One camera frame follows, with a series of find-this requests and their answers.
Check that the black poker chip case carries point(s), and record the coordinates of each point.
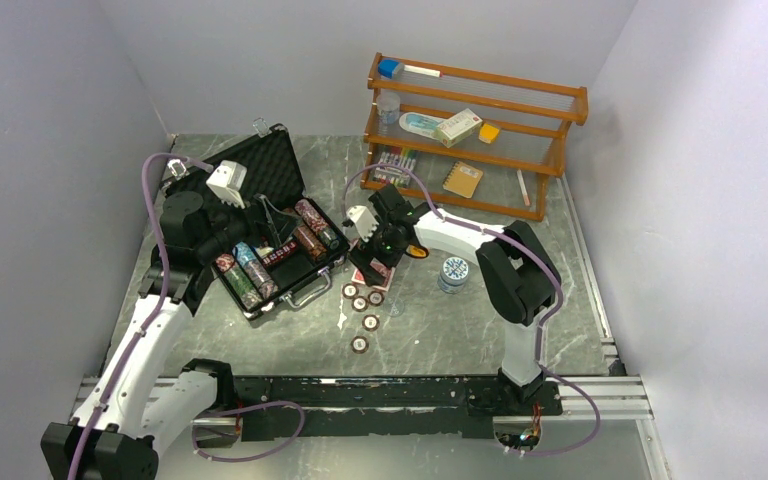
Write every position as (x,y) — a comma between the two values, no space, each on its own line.
(250,222)

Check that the yellow small block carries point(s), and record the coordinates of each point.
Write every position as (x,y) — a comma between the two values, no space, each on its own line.
(488,133)

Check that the clear plastic cup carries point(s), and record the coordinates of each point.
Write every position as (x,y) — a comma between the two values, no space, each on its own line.
(388,106)

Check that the orange big blind button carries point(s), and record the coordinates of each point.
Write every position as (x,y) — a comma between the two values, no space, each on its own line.
(416,252)

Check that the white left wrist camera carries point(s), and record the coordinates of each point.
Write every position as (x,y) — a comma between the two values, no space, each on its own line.
(226,182)

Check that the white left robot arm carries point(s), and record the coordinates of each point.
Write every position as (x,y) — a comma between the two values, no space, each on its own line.
(118,432)

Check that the orange wooden shelf rack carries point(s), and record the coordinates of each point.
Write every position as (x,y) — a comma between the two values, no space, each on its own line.
(535,118)

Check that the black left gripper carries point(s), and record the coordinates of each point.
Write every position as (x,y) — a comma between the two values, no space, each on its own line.
(279,224)

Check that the white cardboard box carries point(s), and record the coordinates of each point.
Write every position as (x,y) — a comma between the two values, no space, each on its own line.
(456,128)

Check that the orange brown chip row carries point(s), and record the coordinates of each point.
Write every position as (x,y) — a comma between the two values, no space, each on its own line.
(310,242)

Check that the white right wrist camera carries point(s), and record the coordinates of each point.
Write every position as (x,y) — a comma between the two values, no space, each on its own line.
(364,221)

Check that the red dice row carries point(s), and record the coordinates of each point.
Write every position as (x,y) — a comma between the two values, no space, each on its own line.
(280,254)

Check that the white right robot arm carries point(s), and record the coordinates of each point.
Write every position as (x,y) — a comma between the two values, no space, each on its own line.
(522,283)

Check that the white pen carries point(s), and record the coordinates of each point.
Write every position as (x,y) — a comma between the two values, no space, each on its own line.
(523,188)

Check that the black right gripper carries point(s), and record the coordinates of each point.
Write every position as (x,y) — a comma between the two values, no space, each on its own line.
(362,254)

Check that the green red chip row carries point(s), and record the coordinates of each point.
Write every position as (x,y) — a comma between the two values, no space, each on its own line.
(239,283)

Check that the purple red chip row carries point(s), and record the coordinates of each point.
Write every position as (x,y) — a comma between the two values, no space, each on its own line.
(317,223)

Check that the clear dealer button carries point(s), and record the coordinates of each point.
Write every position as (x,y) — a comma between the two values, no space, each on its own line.
(396,307)

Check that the blue white ceramic jar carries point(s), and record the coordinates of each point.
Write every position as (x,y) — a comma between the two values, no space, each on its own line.
(453,275)

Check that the orange spiral notebook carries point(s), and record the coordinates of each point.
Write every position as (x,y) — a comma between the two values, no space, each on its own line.
(462,179)

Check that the coloured marker pack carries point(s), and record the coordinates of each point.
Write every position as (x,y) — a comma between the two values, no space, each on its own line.
(395,164)

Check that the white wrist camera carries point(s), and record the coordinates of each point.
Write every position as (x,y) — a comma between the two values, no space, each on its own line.
(226,182)
(364,221)

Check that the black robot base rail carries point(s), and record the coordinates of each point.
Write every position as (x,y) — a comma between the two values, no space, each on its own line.
(467,405)

